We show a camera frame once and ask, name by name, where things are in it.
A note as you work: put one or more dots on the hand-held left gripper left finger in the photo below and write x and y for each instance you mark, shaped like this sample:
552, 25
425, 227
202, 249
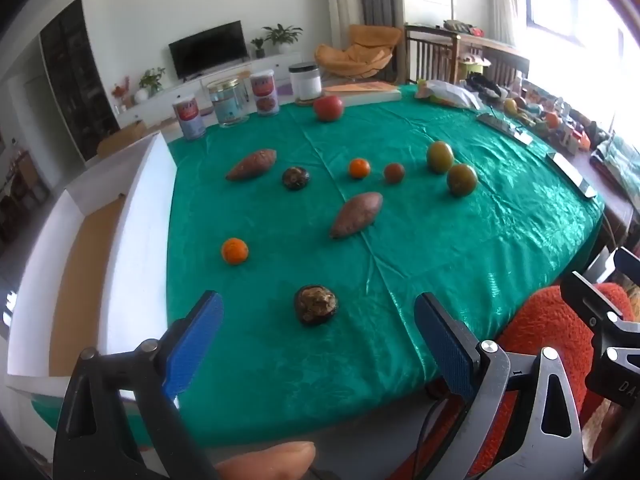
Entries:
197, 345

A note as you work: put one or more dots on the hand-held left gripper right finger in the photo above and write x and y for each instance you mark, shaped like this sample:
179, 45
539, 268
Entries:
442, 345

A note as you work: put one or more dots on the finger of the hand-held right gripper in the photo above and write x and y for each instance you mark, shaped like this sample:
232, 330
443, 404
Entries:
629, 265
587, 297

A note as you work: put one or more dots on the small orange tangerine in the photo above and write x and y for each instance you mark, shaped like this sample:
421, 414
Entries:
359, 168
235, 251

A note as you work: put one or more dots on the white foam box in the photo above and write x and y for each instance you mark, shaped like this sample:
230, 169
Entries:
145, 240

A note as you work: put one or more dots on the dark brown water chestnut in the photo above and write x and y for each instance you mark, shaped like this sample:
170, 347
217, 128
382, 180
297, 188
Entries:
315, 305
295, 178

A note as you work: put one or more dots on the sweet potato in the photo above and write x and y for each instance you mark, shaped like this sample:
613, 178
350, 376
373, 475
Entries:
250, 165
356, 215

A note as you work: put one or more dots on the green mandarin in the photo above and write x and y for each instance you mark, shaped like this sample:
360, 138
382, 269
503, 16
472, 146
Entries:
440, 156
461, 180

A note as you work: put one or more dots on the small dark red fruit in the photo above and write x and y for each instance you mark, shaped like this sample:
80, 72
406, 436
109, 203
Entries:
394, 173

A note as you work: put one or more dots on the person's left hand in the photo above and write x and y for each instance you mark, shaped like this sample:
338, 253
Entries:
270, 460

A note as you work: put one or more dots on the green tablecloth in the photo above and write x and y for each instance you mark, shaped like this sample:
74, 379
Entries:
450, 260

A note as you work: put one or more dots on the patterned cloth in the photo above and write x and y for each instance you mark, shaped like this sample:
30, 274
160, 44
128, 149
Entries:
617, 160

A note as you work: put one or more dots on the metal strip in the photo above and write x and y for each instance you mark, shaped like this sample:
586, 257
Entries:
505, 129
572, 174

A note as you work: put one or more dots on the row of small toys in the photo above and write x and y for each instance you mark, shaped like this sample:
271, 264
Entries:
550, 122

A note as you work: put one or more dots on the red label tin can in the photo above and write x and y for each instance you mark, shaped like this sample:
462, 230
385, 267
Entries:
189, 119
264, 94

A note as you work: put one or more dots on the clear glass jar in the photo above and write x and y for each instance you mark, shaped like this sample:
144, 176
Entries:
228, 102

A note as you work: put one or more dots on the crumpled plastic bag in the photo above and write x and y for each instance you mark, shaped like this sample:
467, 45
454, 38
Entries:
450, 94

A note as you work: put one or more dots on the white book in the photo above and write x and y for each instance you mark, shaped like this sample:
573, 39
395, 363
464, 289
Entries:
370, 94

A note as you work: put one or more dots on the red apple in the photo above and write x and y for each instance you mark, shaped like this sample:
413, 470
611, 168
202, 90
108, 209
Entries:
328, 108

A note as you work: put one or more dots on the woven coaster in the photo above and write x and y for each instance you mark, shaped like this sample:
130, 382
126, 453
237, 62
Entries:
302, 103

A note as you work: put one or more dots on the leafy plant in white vase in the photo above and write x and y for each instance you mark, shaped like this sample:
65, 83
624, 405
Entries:
150, 82

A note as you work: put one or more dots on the red flower decoration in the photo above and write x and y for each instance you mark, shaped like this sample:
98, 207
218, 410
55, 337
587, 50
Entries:
120, 89

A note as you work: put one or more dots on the white jar with black lid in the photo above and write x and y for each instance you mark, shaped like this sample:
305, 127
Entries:
305, 82

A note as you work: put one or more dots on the wooden chair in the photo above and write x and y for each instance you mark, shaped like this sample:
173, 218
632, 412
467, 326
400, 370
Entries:
435, 55

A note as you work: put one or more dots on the dark display cabinet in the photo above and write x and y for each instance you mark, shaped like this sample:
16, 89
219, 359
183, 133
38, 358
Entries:
75, 85

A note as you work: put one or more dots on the black television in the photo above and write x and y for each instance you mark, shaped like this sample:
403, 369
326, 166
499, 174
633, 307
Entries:
209, 50

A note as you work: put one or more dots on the orange lounge chair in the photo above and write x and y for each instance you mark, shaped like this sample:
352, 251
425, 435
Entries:
360, 52

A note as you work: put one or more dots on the small green potted plant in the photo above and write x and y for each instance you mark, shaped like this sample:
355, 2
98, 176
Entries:
258, 46

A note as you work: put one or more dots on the large green potted plant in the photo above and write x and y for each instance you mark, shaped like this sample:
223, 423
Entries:
282, 35

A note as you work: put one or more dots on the beige curtain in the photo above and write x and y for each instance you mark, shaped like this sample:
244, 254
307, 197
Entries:
342, 0

